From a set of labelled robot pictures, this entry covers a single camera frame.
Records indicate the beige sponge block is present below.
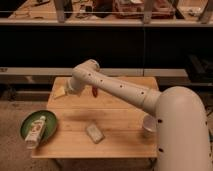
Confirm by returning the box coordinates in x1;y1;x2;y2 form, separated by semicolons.
85;124;105;144

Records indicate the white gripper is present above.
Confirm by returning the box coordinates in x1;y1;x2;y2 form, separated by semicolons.
54;77;83;99

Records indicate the long metal shelf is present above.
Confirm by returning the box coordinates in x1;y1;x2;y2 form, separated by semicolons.
0;0;213;27

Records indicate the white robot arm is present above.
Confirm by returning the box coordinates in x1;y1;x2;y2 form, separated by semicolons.
54;59;213;171

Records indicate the red chili pepper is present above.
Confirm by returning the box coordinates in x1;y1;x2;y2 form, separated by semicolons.
92;87;98;98

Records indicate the red tray of clutter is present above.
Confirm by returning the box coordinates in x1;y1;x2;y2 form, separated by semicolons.
113;0;175;19

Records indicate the white paper cup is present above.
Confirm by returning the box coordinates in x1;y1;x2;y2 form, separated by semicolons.
142;115;156;138

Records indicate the green ceramic bowl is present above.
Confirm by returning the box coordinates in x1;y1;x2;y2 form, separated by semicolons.
20;110;58;143

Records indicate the white plastic bottle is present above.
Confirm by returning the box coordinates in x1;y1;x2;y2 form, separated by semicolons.
25;116;46;149

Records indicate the wooden table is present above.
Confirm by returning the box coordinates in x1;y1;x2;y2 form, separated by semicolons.
31;76;160;160

